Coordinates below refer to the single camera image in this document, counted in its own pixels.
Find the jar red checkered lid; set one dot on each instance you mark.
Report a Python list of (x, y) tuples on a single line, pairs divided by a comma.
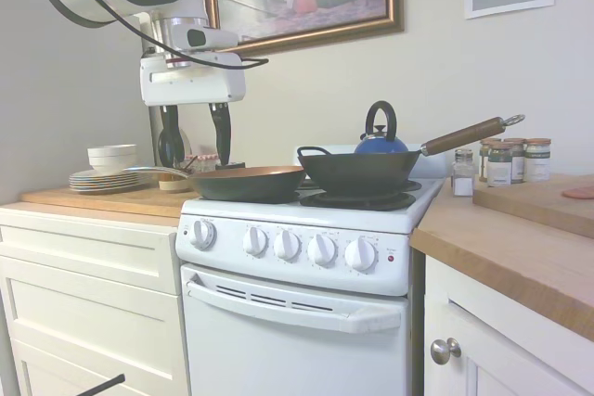
[(190, 163), (206, 163)]

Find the tan round container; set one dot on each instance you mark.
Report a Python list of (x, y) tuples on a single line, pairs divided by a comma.
[(171, 184)]

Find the white door cabinet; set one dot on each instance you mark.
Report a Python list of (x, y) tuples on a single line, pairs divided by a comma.
[(487, 359)]

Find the black rod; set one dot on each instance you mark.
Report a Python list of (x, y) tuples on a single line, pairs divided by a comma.
[(102, 383)]

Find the white oven door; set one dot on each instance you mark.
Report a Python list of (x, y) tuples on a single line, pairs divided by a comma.
[(278, 354)]

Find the white oven knob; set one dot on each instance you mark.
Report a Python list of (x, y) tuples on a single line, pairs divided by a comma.
[(202, 233)]

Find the white drawer cabinet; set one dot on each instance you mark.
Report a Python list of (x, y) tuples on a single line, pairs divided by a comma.
[(83, 303)]

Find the spice jar copper lid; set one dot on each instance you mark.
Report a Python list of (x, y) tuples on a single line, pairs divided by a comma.
[(519, 159), (483, 159)]

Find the long wooden cutting board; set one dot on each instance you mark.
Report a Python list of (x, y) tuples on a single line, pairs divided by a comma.
[(116, 203)]

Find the white kitchen stove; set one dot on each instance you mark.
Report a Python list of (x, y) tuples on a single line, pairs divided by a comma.
[(223, 215)]

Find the spice jar green label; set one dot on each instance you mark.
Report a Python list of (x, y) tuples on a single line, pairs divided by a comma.
[(499, 169)]

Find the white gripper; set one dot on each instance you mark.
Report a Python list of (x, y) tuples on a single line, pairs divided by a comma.
[(195, 83)]

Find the copper frying pan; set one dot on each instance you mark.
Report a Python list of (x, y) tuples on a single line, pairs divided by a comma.
[(250, 185)]

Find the grey flat panel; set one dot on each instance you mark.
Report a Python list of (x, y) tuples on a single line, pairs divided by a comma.
[(69, 113)]

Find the thick wooden cutting board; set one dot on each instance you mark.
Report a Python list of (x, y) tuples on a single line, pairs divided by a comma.
[(533, 206)]

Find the white burner knob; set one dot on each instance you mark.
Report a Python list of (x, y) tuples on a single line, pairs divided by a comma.
[(360, 254), (322, 250), (255, 241), (287, 246)]

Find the white plate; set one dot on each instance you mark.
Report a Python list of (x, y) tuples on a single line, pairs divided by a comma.
[(97, 189), (93, 175), (93, 179), (93, 183)]

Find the black stove burner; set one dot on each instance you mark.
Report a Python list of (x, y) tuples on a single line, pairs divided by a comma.
[(352, 203)]

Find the glass salt shaker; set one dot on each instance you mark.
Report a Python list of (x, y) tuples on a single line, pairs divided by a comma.
[(462, 178)]

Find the white bowl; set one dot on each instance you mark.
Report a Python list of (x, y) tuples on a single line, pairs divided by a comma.
[(112, 151), (112, 165)]

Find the spice jar white label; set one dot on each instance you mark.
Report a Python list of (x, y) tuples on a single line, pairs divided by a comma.
[(537, 162)]

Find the silver cabinet knob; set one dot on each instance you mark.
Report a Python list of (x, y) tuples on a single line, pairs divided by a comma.
[(443, 352)]

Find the pink round coaster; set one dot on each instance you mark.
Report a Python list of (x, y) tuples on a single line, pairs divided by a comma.
[(580, 193)]

